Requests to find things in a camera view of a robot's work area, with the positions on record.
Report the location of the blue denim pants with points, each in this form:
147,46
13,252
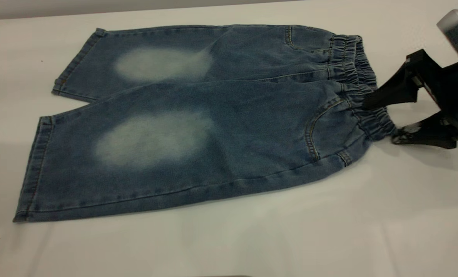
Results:
233,115

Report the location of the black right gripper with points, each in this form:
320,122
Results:
454,88

